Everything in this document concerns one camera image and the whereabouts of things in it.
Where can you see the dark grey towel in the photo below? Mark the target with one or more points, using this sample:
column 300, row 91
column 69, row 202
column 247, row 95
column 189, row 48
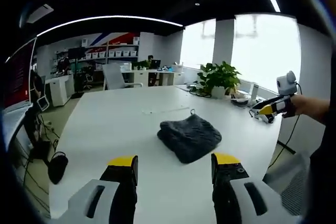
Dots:
column 190, row 136

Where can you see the white bottle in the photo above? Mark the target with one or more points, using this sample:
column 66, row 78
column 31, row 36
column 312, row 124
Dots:
column 254, row 92

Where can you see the black and white object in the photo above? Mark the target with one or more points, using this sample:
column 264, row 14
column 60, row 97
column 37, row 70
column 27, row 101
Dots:
column 239, row 102

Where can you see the black bag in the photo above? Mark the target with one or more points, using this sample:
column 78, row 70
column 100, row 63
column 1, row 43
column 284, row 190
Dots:
column 58, row 167

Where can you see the grey mesh chair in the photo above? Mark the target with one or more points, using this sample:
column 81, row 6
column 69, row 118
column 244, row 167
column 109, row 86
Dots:
column 291, row 179

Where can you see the green potted plant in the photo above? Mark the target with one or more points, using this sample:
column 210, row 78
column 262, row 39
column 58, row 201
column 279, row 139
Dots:
column 220, row 77

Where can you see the white cabinet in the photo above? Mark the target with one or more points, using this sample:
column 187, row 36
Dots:
column 59, row 89

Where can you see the long white counter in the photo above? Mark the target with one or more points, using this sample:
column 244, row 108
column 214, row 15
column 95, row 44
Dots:
column 155, row 75

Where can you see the black office chair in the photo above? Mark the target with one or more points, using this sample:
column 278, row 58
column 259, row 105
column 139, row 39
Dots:
column 88, row 79

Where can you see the white office chair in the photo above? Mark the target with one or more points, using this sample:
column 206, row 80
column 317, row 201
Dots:
column 114, row 77

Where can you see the large red display screen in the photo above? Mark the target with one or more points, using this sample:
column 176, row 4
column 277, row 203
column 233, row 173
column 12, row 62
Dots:
column 19, row 74

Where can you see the black monitor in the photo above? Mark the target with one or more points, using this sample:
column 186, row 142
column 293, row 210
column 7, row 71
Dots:
column 77, row 52

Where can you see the white storage shelving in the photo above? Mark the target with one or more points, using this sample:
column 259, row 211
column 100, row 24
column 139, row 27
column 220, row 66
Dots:
column 113, row 52

